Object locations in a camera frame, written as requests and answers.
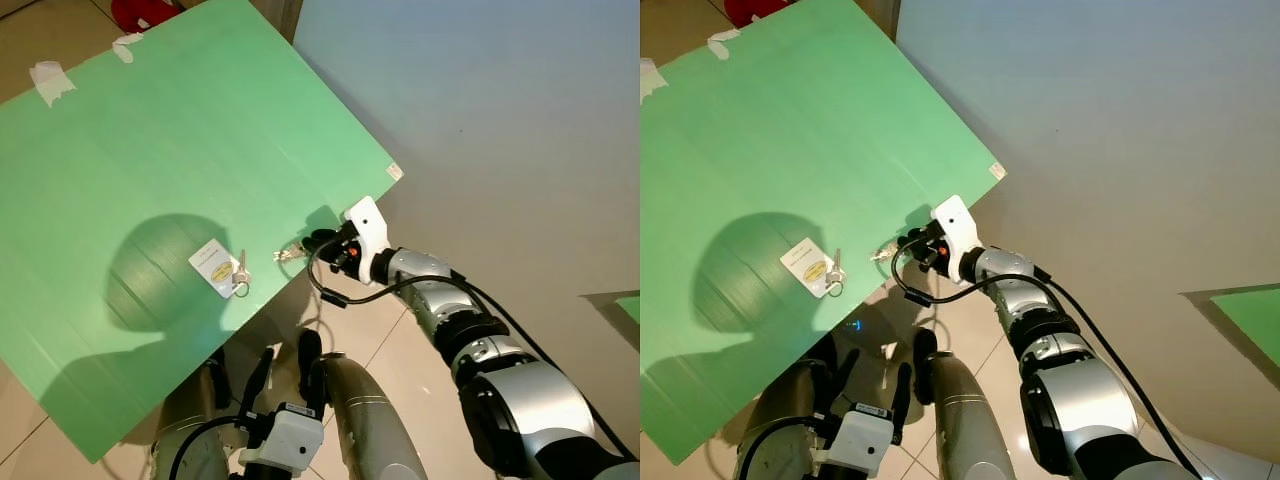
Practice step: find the grey robot left leg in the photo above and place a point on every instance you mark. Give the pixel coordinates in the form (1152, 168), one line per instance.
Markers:
(195, 400)
(790, 410)

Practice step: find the small beige corner tape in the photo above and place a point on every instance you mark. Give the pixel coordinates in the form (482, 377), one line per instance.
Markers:
(997, 171)
(394, 171)

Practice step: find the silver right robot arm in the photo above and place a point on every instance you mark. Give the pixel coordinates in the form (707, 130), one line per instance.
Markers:
(1085, 400)
(520, 400)

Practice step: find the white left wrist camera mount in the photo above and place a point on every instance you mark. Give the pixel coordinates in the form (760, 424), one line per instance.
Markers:
(862, 438)
(295, 435)

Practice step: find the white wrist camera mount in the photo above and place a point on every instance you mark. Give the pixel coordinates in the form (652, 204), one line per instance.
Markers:
(295, 435)
(368, 225)
(955, 222)
(862, 438)

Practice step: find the green table cover board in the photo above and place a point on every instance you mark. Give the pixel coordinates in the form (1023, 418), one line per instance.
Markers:
(780, 150)
(150, 150)

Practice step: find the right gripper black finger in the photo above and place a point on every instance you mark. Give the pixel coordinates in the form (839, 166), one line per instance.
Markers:
(320, 236)
(318, 249)
(911, 236)
(909, 249)

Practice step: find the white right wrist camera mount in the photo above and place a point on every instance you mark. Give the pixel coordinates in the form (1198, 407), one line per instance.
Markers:
(955, 222)
(368, 225)

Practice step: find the green wall board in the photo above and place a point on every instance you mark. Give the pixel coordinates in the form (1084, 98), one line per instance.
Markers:
(630, 308)
(1255, 320)

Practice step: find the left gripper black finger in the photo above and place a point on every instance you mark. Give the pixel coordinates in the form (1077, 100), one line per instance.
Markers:
(311, 385)
(258, 385)
(845, 385)
(902, 400)

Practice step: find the key with white tag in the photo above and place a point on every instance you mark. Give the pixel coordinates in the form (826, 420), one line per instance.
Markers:
(215, 268)
(808, 266)

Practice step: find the silver key bunch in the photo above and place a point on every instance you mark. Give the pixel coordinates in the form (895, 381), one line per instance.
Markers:
(287, 253)
(882, 252)

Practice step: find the small white tape piece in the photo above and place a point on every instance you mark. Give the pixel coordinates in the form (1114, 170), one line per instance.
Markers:
(127, 46)
(723, 42)

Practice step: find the red object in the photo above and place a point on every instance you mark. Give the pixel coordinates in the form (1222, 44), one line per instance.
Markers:
(145, 12)
(755, 10)

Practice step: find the large white tape piece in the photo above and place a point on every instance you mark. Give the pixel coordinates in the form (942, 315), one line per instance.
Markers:
(652, 80)
(50, 83)

